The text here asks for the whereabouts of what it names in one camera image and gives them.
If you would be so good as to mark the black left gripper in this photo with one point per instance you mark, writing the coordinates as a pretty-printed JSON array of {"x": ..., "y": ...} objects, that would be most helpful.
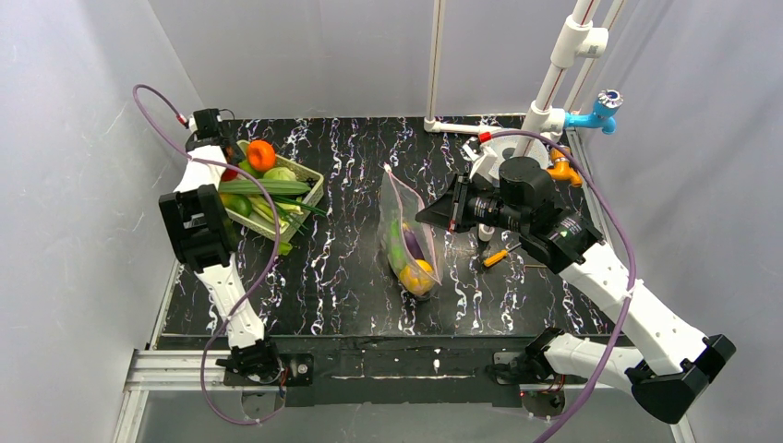
[{"x": 208, "y": 123}]

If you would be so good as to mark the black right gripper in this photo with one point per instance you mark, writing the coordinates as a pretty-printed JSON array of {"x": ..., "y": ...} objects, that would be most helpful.
[{"x": 461, "y": 203}]

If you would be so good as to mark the red pepper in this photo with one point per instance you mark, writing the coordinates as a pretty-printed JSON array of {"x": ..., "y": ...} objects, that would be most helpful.
[{"x": 229, "y": 175}]

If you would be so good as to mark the orange fruit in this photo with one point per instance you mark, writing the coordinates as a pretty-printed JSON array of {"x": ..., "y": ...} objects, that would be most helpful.
[{"x": 261, "y": 155}]

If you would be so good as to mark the purple eggplant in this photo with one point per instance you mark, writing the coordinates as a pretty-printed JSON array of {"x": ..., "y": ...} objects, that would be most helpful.
[{"x": 411, "y": 243}]

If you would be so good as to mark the clear zip top bag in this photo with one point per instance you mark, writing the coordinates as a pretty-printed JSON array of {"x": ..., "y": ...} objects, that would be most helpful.
[{"x": 398, "y": 200}]

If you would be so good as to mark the green leafy vegetable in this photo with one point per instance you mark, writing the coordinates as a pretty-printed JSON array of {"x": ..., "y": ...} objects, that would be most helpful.
[{"x": 396, "y": 246}]

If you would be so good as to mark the yellow lemon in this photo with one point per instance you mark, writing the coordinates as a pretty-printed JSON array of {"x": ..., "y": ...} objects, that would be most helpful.
[{"x": 416, "y": 278}]

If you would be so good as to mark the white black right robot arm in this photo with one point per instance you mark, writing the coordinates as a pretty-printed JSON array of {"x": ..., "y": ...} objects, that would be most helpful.
[{"x": 668, "y": 364}]

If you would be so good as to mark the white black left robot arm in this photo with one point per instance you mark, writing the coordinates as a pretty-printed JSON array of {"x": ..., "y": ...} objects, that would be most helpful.
[{"x": 204, "y": 240}]

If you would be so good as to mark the green cucumber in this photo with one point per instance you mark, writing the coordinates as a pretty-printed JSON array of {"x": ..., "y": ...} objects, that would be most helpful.
[{"x": 272, "y": 187}]

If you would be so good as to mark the pale green cabbage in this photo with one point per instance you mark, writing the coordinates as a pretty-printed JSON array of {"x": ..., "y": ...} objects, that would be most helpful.
[{"x": 280, "y": 173}]

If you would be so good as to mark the yellow green mango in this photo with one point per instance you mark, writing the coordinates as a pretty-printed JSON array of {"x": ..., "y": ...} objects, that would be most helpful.
[{"x": 239, "y": 204}]

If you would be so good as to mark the cream perforated plastic basket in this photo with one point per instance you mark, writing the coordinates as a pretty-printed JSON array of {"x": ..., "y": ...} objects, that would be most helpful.
[{"x": 260, "y": 221}]

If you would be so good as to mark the green lettuce leaf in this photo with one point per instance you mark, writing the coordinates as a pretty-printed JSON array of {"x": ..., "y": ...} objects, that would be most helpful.
[{"x": 284, "y": 249}]

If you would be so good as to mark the orange faucet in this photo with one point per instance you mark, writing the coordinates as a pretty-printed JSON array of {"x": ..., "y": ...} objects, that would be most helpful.
[{"x": 561, "y": 169}]

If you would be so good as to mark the blue faucet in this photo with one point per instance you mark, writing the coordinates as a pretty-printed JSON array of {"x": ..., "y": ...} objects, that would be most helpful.
[{"x": 607, "y": 103}]

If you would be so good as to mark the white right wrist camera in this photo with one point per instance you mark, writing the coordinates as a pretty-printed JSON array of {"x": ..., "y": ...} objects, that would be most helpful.
[{"x": 484, "y": 160}]

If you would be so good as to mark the orange handled screwdriver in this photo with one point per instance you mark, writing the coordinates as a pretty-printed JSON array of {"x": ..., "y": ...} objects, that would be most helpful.
[{"x": 496, "y": 258}]

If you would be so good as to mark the white pipe frame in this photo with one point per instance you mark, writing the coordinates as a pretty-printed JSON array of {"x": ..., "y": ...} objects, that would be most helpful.
[{"x": 579, "y": 38}]

